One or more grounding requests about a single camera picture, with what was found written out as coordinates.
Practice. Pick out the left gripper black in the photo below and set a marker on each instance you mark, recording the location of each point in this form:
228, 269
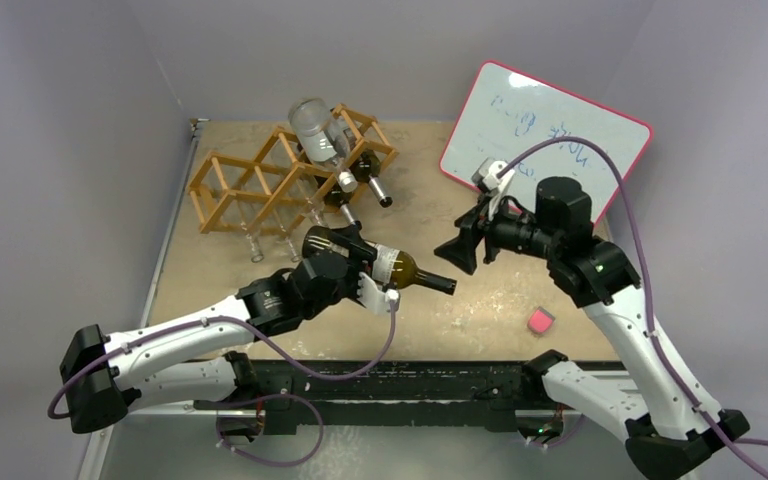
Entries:
360, 266

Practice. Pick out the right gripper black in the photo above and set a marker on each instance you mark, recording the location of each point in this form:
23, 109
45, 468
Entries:
481, 234

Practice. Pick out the dark green wine bottle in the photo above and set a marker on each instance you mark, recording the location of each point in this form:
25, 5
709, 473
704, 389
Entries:
393, 267

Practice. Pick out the olive green wine bottle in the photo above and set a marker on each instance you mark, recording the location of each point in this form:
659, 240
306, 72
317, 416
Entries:
340, 200

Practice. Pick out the dark bottle beige label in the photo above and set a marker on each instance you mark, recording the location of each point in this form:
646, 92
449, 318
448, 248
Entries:
366, 169

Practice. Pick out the clear bottle green label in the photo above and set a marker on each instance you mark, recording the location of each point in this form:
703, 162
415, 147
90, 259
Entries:
323, 139

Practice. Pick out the clear square glass bottle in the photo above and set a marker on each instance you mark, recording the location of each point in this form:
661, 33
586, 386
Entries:
308, 188

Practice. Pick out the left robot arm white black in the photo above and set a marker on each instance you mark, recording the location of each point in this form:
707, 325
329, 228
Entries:
107, 376

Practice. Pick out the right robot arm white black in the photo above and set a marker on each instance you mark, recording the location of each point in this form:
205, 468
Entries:
668, 423

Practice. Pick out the wooden lattice wine rack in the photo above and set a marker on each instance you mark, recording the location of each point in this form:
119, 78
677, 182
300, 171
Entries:
269, 176

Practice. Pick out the pink eraser block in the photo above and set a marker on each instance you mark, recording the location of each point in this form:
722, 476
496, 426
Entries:
540, 321

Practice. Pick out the pink framed whiteboard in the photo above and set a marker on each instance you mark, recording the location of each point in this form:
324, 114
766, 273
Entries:
507, 112

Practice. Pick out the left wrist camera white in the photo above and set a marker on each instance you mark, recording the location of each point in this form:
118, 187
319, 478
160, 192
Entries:
393, 298

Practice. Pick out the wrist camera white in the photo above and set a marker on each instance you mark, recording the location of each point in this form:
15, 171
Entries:
393, 298
493, 178

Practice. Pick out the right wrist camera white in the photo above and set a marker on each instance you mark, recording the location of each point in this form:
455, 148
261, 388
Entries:
493, 178

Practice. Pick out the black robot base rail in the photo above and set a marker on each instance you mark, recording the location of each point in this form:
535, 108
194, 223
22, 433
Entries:
497, 396

